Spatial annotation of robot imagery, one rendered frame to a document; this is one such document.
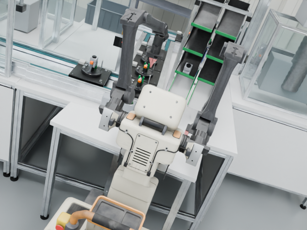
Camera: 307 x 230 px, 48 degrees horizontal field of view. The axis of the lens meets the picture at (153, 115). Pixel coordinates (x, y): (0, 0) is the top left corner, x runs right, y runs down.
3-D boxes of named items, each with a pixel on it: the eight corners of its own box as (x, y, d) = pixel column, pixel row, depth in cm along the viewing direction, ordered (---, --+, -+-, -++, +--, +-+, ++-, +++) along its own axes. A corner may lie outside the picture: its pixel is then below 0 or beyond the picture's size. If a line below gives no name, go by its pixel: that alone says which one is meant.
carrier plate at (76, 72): (103, 87, 230) (103, 85, 229) (68, 76, 230) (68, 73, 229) (111, 73, 251) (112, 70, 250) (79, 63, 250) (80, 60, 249)
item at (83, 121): (194, 183, 194) (196, 179, 193) (49, 124, 202) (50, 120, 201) (209, 123, 254) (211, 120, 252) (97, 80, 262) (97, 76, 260)
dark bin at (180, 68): (193, 80, 222) (195, 72, 216) (174, 72, 223) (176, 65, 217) (206, 51, 237) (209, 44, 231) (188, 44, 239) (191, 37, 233)
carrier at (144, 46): (163, 62, 294) (168, 49, 287) (136, 54, 293) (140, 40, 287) (166, 53, 314) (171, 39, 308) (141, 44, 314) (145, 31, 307)
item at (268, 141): (306, 210, 334) (357, 141, 290) (197, 176, 332) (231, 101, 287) (292, 166, 392) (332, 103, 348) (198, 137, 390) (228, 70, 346)
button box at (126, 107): (131, 114, 222) (134, 106, 219) (100, 104, 222) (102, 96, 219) (134, 109, 228) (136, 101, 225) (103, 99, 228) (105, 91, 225)
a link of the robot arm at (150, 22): (123, 18, 160) (145, 23, 157) (126, 6, 159) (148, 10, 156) (151, 30, 201) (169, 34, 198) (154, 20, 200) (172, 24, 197)
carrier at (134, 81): (151, 103, 231) (156, 87, 224) (117, 92, 230) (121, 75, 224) (156, 87, 251) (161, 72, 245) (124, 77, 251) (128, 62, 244)
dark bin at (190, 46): (202, 57, 214) (204, 49, 207) (182, 49, 215) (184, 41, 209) (214, 29, 229) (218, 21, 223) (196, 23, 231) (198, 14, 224)
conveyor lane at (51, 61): (148, 113, 236) (152, 101, 231) (29, 76, 234) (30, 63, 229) (154, 95, 260) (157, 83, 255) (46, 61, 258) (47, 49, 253)
